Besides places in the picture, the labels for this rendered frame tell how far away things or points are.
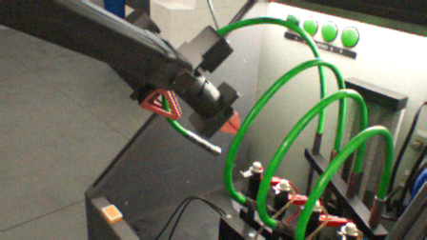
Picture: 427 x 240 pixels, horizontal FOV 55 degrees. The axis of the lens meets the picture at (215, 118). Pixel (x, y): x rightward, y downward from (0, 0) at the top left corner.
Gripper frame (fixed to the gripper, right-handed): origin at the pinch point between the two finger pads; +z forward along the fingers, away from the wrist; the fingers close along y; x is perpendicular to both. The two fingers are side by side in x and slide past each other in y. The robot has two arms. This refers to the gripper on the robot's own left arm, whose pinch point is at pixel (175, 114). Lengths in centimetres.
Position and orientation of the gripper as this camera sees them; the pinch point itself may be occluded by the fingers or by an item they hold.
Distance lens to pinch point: 85.9
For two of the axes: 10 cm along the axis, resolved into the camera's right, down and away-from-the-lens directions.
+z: 6.9, 7.2, 1.2
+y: 0.3, -1.9, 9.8
